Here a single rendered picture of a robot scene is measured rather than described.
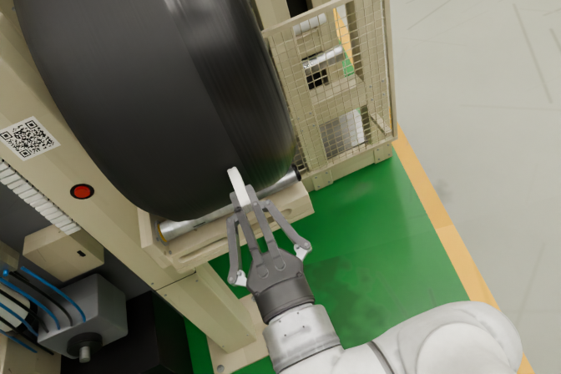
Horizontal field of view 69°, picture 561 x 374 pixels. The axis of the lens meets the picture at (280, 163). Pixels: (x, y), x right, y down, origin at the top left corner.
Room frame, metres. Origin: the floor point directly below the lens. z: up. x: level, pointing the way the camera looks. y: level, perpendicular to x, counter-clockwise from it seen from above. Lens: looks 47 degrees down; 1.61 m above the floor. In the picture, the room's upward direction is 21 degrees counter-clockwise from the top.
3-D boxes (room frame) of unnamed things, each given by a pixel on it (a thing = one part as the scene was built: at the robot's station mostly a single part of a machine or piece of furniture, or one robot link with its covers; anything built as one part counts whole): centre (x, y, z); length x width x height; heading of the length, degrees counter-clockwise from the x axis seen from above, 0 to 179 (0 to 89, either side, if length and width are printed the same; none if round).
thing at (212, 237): (0.61, 0.15, 0.84); 0.36 x 0.09 x 0.06; 94
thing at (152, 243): (0.74, 0.33, 0.90); 0.40 x 0.03 x 0.10; 4
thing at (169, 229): (0.61, 0.14, 0.90); 0.35 x 0.05 x 0.05; 94
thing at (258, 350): (0.72, 0.41, 0.01); 0.27 x 0.27 x 0.02; 4
